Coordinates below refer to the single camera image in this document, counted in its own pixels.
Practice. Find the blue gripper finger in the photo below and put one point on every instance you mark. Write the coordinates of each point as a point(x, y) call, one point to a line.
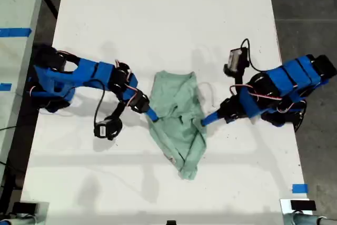
point(210, 118)
point(212, 121)
point(154, 113)
point(151, 115)

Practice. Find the pale green T-shirt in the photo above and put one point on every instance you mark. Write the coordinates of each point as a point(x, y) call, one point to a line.
point(179, 135)

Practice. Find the blue and black arm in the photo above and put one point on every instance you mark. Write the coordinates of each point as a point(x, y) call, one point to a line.
point(87, 72)
point(289, 74)

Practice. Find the square blue tape piece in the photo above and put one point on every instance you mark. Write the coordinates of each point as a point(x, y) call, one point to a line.
point(300, 188)

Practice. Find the small black clamp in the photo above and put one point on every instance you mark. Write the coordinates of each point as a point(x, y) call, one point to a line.
point(171, 222)

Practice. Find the silver metal plate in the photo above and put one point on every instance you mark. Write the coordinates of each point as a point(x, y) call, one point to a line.
point(285, 206)

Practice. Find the small black box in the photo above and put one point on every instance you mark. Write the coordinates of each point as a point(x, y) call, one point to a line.
point(302, 205)
point(24, 207)

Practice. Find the pale grey pipe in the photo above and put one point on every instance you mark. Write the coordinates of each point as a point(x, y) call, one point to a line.
point(18, 221)
point(302, 219)

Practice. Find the short blue tape strip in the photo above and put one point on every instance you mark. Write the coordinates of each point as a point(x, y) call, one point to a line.
point(5, 87)

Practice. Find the long blue tape strip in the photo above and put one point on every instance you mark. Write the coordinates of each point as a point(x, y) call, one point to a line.
point(15, 32)

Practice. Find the pale grey side table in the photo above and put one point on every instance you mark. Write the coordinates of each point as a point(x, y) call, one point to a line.
point(13, 3)

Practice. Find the short black camera stalk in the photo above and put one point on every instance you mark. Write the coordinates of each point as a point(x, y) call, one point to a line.
point(239, 82)
point(118, 110)

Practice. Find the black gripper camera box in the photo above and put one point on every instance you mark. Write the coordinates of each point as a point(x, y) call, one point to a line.
point(105, 130)
point(235, 60)

